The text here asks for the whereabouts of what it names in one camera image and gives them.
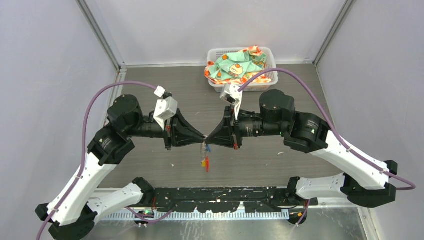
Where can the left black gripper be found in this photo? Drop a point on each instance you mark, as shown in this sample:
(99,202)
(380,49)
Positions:
(180,126)

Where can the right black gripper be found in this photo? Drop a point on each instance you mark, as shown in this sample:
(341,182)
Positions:
(223,133)

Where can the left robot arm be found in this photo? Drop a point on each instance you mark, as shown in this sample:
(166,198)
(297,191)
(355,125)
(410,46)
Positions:
(74,213)

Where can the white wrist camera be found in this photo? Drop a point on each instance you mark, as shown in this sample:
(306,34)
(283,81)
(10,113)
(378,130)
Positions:
(165,108)
(231,94)

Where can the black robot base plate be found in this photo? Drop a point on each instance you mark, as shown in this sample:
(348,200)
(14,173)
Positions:
(221,199)

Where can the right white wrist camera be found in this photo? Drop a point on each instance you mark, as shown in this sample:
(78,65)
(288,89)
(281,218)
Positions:
(231,94)

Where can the colourful patterned cloth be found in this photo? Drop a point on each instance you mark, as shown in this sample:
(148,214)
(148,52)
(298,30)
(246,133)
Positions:
(236,67)

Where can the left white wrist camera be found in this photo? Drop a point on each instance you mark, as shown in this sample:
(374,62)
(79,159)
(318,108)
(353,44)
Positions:
(165,108)

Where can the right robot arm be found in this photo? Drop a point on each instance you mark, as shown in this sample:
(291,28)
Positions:
(361,183)

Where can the white plastic basket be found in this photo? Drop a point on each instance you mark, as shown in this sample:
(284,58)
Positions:
(213,55)

